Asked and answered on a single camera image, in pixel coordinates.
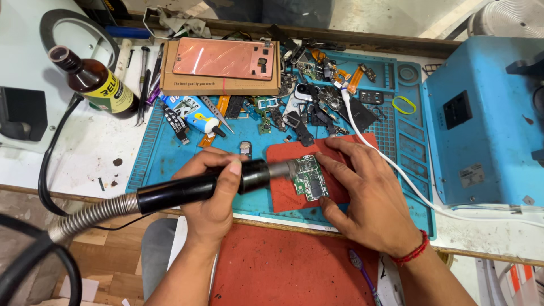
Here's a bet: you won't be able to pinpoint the person's left hand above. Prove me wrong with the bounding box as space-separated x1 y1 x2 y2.
172 146 251 255

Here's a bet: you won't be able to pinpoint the person's right hand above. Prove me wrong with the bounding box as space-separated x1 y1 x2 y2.
315 138 426 260

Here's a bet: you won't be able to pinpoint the black hot air gun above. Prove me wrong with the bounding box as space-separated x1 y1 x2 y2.
136 158 303 216

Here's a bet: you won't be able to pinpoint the green phone circuit board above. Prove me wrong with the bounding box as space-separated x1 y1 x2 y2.
292 155 330 203

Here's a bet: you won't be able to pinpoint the person's grey trouser leg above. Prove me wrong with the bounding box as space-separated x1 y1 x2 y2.
141 218 179 301

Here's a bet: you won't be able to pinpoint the purple toothbrush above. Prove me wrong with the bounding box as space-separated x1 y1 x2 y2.
348 249 384 306

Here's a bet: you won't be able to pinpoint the blue repair work mat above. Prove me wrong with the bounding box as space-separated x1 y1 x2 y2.
126 48 437 239

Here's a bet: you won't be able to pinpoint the small red silicone mat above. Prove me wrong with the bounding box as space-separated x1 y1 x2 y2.
266 132 380 213

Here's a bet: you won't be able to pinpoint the large red mat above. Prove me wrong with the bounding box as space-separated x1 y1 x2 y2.
208 223 380 306

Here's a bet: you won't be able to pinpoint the black white flex strip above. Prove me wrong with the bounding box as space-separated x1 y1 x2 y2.
161 104 191 145

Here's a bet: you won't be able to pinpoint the yellow rubber band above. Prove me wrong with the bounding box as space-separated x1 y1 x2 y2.
391 95 417 116

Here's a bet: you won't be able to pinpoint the silver pointed tweezers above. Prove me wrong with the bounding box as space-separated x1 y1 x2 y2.
199 95 235 136

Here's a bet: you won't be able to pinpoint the blue glue tube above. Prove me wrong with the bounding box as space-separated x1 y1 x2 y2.
159 94 227 138

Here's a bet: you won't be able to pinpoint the heap of phone parts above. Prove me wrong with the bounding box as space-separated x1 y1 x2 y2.
225 23 380 148

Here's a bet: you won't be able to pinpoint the blue metal machine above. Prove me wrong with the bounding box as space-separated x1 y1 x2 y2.
422 36 544 210

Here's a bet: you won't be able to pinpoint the brown cardboard box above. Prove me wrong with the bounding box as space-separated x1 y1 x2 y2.
160 39 282 97

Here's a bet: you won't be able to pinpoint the bunch of screwdrivers and tweezers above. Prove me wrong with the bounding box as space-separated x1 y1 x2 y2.
135 42 165 127

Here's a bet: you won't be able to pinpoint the pink phone back cover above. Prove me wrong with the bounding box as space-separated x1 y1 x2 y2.
172 37 275 82

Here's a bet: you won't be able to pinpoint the orange white box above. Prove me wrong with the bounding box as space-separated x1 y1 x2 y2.
506 263 544 306

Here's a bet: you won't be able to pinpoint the brown bottle yellow label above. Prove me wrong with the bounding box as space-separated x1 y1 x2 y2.
48 45 140 120

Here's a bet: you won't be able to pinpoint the white rework station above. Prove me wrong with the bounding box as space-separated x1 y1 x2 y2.
0 0 122 154

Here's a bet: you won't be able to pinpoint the white cable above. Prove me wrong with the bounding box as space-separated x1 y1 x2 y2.
339 87 544 227

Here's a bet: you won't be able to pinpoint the red thread bracelet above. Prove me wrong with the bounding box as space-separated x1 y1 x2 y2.
389 229 430 268

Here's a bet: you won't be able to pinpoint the black camera lens frame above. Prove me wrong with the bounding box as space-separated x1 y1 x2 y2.
359 90 385 106

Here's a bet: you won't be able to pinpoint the metal spring hose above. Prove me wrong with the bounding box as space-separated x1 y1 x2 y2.
47 192 142 245

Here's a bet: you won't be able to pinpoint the orange flex cable strip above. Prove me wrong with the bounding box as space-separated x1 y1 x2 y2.
198 95 231 148

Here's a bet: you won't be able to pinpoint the thin black cable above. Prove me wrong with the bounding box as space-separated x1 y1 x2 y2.
37 93 154 233

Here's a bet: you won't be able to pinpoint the white tool handle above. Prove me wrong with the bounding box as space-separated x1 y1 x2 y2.
114 38 133 82

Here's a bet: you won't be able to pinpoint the thick black hose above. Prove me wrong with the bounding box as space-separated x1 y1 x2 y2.
0 212 83 306

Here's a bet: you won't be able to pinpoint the heap of cloth and cables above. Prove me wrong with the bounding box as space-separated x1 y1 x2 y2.
142 5 213 40

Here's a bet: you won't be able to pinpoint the black tape ring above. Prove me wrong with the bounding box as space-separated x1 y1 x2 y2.
39 9 121 74

